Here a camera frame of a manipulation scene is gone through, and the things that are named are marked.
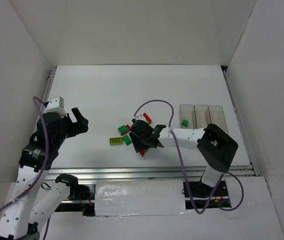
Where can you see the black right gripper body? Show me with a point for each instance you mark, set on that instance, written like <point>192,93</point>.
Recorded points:
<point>136,139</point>

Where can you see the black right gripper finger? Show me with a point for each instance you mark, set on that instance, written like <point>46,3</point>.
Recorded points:
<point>139,146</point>
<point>154,143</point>

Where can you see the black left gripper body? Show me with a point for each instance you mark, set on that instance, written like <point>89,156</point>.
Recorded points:
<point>72,123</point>

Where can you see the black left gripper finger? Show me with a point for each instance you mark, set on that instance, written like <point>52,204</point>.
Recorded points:
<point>79,117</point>
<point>78,128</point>

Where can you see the red long lego brick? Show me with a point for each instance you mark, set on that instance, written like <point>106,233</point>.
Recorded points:
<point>143,152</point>

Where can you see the green curved lego brick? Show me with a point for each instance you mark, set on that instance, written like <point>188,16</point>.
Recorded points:
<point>126,140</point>

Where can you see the red curved lego with lime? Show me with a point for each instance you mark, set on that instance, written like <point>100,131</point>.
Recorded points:
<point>147,118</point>

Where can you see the green lego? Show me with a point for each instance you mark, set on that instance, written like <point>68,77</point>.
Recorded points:
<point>124,129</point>

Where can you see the lime green lego brick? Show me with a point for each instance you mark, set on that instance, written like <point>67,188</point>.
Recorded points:
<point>115,141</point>

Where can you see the small green lego cube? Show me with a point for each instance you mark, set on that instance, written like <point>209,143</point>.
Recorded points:
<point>185,123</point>

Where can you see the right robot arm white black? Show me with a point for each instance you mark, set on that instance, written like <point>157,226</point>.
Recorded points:
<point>215,145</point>

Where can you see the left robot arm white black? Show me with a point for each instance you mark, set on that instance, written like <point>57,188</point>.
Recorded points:
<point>22,218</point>

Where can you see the clear container left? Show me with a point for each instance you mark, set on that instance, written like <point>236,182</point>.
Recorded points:
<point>186,111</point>

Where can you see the clear container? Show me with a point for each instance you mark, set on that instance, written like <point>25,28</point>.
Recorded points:
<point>202,116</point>
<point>186,111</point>
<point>218,117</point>

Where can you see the white foam cover panel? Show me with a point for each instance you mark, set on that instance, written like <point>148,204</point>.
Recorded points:
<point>139,198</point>

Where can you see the clear container middle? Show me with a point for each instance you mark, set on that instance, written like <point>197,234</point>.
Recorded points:
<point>202,116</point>

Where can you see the clear container right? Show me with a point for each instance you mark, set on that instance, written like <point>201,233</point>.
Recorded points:
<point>218,117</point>

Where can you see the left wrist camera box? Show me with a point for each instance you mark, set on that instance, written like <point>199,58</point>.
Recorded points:
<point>55,105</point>

